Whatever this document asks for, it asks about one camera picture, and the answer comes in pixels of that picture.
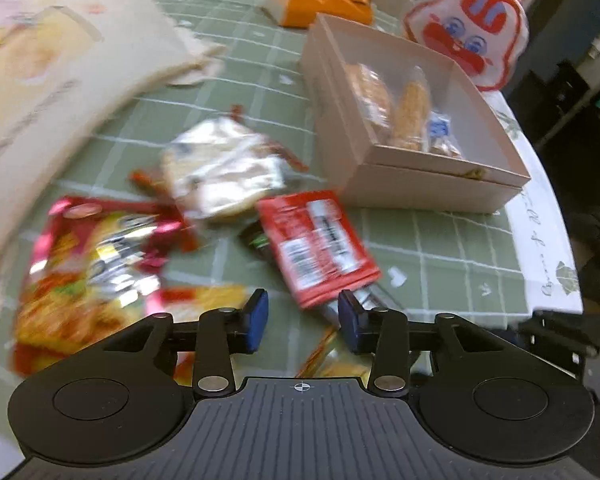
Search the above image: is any green checked tablecloth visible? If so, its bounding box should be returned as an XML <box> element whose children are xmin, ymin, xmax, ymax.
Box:
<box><xmin>0</xmin><ymin>0</ymin><xmax>536</xmax><ymax>386</ymax></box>

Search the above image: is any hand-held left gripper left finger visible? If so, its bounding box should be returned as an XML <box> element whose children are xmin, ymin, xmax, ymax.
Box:
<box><xmin>100</xmin><ymin>287</ymin><xmax>271</xmax><ymax>396</ymax></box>

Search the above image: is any silver red-edged snack packet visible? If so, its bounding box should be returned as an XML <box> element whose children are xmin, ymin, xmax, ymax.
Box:
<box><xmin>130</xmin><ymin>105</ymin><xmax>308</xmax><ymax>226</ymax></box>

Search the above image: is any red wafer packet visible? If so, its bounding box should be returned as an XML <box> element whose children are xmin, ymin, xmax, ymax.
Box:
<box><xmin>255</xmin><ymin>190</ymin><xmax>383</xmax><ymax>311</ymax></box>

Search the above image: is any red spicy snack bag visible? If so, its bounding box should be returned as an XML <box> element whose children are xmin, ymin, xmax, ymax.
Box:
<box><xmin>12</xmin><ymin>196</ymin><xmax>201</xmax><ymax>376</ymax></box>

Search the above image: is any long biscuit clear packet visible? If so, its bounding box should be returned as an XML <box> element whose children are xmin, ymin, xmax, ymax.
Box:
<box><xmin>387</xmin><ymin>67</ymin><xmax>431</xmax><ymax>151</ymax></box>

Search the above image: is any rabbit face bag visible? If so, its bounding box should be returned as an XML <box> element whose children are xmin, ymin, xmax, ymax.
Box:
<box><xmin>404</xmin><ymin>0</ymin><xmax>530</xmax><ymax>92</ymax></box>

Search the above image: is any round cake clear packet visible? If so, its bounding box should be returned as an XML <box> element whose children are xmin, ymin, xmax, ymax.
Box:
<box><xmin>345</xmin><ymin>62</ymin><xmax>396</xmax><ymax>143</ymax></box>

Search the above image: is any small clear orange packet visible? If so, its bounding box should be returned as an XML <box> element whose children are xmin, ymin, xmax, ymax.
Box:
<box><xmin>296</xmin><ymin>327</ymin><xmax>376</xmax><ymax>378</ymax></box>

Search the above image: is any cream cartoon tote bag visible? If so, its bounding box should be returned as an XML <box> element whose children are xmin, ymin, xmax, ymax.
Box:
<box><xmin>0</xmin><ymin>0</ymin><xmax>226</xmax><ymax>341</ymax></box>

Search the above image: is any pink cardboard box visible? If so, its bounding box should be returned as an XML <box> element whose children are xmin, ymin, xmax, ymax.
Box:
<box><xmin>301</xmin><ymin>13</ymin><xmax>532</xmax><ymax>211</ymax></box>

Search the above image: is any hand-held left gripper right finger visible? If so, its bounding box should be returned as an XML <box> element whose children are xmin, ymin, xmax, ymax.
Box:
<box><xmin>337</xmin><ymin>290</ymin><xmax>516</xmax><ymax>397</ymax></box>

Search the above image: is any golden yellow snack packet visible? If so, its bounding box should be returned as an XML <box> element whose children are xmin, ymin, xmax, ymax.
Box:
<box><xmin>160</xmin><ymin>284</ymin><xmax>253</xmax><ymax>386</ymax></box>

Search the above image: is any dark chocolate packet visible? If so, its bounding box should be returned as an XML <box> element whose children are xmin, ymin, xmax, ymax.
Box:
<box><xmin>239</xmin><ymin>221</ymin><xmax>283</xmax><ymax>263</ymax></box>

